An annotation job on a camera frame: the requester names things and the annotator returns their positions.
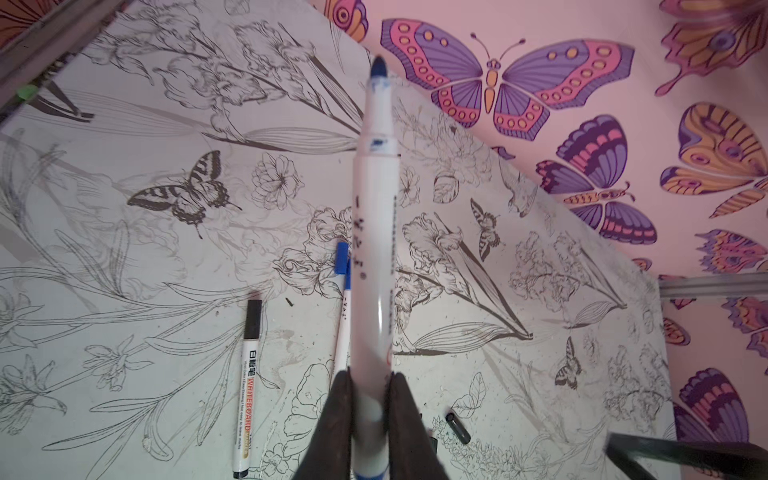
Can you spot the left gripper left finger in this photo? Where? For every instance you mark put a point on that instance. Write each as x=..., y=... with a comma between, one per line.
x=328, y=455

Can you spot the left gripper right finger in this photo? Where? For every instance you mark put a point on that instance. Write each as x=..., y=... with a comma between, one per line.
x=411, y=456

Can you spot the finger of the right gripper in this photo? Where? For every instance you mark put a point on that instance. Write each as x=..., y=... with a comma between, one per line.
x=732, y=460

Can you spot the white marker pen blue tip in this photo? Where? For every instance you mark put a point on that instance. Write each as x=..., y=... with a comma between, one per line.
x=376, y=173

